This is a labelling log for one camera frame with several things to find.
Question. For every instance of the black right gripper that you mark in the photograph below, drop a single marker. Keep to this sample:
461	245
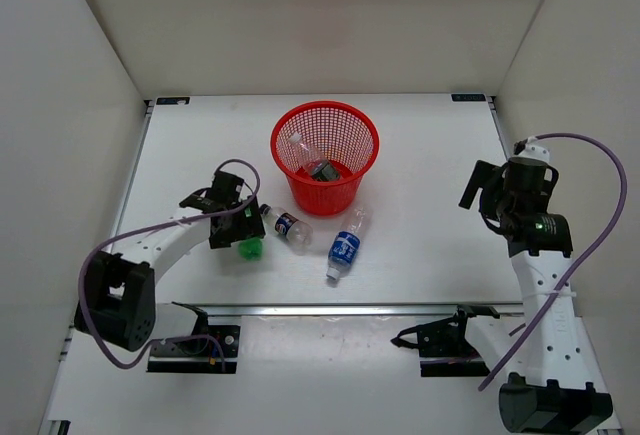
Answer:
491	178

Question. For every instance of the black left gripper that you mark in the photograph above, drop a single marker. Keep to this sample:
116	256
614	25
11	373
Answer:
250	227

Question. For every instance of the green plastic soda bottle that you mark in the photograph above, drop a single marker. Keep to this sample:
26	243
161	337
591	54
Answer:
251	249

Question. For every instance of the clear green-label water bottle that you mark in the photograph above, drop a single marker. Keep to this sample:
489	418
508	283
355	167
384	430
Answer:
312	160

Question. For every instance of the clear blue-label water bottle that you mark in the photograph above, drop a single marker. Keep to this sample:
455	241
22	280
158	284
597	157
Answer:
347	242

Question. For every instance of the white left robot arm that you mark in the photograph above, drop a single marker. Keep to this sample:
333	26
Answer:
117	303

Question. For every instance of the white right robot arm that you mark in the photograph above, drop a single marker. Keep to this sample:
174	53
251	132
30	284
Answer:
547	386

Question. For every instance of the red mesh plastic bin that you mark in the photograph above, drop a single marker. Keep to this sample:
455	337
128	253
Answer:
324	148

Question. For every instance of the clear Pepsi-label plastic bottle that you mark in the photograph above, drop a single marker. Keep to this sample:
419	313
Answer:
296	232

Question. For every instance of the blue sticker right corner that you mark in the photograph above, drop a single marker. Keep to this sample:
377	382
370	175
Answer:
468	97

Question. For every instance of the blue sticker corner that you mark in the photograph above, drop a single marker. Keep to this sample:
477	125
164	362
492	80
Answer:
171	101
468	97

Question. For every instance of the blue sticker left corner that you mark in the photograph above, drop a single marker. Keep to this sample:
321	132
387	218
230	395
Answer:
171	101

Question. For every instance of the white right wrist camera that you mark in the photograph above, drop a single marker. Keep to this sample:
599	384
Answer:
531	148

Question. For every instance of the aluminium front table rail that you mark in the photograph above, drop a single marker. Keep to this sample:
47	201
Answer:
334	310

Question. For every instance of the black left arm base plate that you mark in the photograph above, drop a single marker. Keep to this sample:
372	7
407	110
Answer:
201	356

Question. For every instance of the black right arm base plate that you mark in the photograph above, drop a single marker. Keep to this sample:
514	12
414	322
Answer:
442	346

